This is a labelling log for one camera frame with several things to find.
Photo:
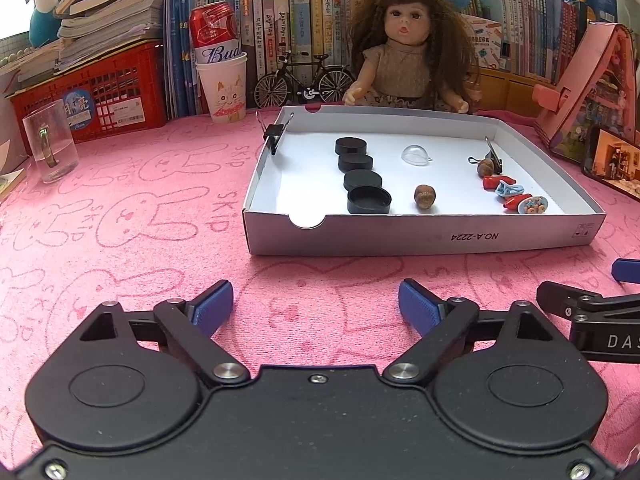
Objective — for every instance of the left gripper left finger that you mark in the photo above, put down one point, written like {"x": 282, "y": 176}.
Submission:
{"x": 189, "y": 325}

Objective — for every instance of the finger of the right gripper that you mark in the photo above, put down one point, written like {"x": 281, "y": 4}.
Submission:
{"x": 626, "y": 270}

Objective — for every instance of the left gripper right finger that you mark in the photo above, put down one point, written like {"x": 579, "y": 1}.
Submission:
{"x": 442, "y": 325}

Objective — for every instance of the black round cap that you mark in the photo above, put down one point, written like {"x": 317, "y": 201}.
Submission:
{"x": 353, "y": 161}
{"x": 368, "y": 199}
{"x": 361, "y": 177}
{"x": 350, "y": 145}

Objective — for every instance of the light blue hair clip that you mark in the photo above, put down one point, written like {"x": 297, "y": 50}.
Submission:
{"x": 507, "y": 190}

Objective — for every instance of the brown nut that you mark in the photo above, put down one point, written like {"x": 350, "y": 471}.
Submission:
{"x": 486, "y": 168}

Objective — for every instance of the clear plastic dome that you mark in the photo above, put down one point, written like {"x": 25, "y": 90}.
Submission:
{"x": 416, "y": 155}

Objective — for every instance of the black binder clip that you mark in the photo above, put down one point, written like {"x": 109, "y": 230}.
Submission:
{"x": 272, "y": 133}
{"x": 492, "y": 154}

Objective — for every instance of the smartphone with video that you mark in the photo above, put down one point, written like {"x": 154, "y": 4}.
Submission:
{"x": 612, "y": 160}

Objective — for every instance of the pink mat with bunnies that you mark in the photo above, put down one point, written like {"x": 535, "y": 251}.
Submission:
{"x": 157, "y": 214}

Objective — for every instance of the white cardboard tray box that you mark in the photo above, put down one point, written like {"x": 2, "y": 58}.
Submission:
{"x": 296, "y": 204}

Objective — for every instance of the pink triangular dollhouse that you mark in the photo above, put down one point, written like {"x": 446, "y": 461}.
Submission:
{"x": 597, "y": 89}

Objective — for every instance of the black binder clip on tray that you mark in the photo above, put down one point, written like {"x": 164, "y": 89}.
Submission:
{"x": 272, "y": 133}

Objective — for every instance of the wooden drawer organizer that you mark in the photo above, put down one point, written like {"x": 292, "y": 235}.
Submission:
{"x": 506, "y": 91}

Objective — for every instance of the red plastic basket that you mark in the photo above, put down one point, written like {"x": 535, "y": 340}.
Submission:
{"x": 121, "y": 92}

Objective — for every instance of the white paper cup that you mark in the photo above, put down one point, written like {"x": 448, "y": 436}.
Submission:
{"x": 223, "y": 84}

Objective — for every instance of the miniature black bicycle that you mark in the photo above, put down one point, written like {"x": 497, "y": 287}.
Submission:
{"x": 303, "y": 82}

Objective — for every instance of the brown haired doll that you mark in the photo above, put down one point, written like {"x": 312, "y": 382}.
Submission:
{"x": 412, "y": 54}

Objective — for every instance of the colourful stationery box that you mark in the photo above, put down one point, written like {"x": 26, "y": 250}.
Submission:
{"x": 486, "y": 38}

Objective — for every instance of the red beer can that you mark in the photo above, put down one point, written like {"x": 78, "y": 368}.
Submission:
{"x": 214, "y": 34}

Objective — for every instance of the stack of books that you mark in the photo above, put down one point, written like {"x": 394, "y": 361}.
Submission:
{"x": 90, "y": 28}

